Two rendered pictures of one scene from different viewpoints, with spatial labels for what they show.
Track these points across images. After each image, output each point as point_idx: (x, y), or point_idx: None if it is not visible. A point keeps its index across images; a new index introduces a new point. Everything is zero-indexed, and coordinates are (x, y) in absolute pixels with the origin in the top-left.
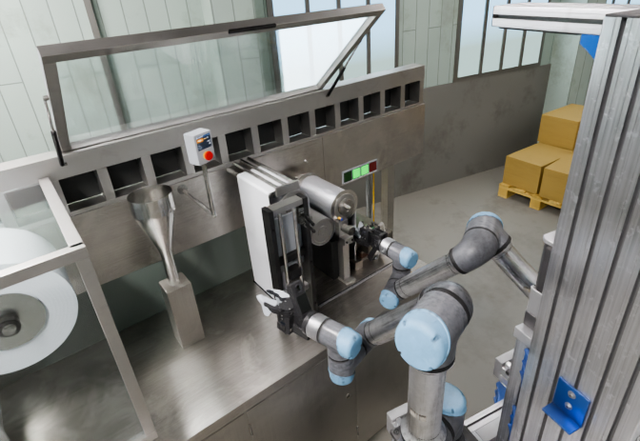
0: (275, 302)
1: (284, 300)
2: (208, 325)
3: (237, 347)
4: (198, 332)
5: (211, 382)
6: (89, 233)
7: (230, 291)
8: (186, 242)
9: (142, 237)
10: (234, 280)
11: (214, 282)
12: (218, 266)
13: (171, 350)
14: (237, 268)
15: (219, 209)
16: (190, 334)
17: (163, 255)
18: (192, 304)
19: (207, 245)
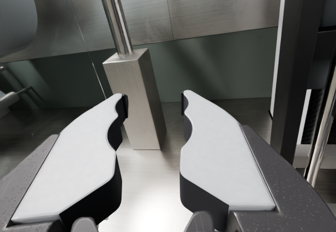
0: (83, 185)
1: (195, 206)
2: (176, 137)
3: (179, 190)
4: (151, 139)
5: (105, 220)
6: None
7: (231, 111)
8: (190, 26)
9: (136, 2)
10: (245, 101)
11: (220, 94)
12: (229, 75)
13: (124, 143)
14: (255, 87)
15: None
16: (139, 136)
17: None
18: (141, 96)
19: (218, 40)
